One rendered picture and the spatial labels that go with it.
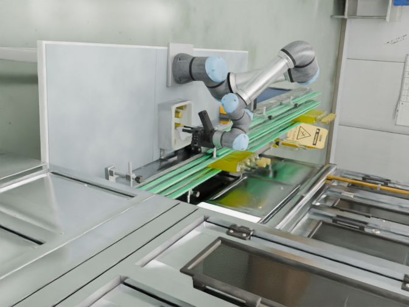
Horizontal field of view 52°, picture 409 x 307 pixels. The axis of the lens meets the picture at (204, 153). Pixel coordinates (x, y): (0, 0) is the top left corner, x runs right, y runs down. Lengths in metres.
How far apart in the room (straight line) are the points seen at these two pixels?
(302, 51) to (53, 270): 1.37
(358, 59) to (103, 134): 6.57
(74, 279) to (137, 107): 1.12
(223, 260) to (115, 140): 0.97
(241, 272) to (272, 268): 0.07
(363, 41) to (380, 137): 1.72
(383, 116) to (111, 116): 6.60
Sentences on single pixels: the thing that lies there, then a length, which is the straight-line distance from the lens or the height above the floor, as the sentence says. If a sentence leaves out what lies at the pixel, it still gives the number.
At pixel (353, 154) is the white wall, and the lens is 8.24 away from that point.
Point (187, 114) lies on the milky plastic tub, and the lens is 2.13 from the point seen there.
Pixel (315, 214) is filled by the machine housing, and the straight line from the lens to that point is 2.13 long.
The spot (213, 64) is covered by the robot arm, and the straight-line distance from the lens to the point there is 1.97.
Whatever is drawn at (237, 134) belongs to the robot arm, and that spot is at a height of 1.16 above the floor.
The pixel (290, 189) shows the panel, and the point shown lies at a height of 1.30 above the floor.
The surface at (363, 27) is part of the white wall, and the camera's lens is 7.90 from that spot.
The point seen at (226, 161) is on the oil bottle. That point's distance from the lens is 2.16.
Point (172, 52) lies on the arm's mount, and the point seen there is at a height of 0.76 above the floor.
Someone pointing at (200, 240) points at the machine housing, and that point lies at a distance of 1.07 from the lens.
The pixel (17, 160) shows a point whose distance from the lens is 1.67.
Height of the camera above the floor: 1.97
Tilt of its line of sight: 30 degrees down
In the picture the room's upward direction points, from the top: 102 degrees clockwise
